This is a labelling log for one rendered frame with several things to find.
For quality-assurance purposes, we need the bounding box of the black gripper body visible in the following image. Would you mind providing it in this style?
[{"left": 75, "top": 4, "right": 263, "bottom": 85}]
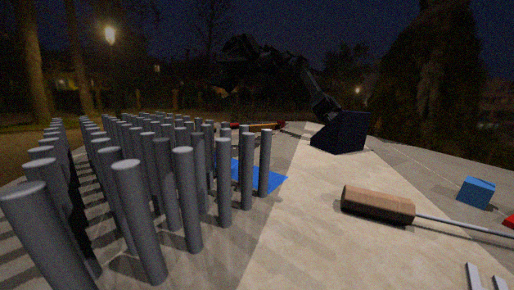
[{"left": 223, "top": 33, "right": 262, "bottom": 92}]

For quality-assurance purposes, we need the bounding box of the blue flat strip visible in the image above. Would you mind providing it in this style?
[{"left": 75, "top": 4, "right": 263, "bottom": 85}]
[{"left": 215, "top": 153, "right": 289, "bottom": 194}]

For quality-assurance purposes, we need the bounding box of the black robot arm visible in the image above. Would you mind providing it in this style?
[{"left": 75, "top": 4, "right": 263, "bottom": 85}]
[{"left": 222, "top": 34, "right": 342, "bottom": 125}]

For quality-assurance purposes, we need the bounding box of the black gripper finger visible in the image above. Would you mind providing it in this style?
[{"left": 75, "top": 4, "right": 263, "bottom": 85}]
[
  {"left": 215, "top": 38, "right": 251, "bottom": 66},
  {"left": 205, "top": 70, "right": 231, "bottom": 91}
]

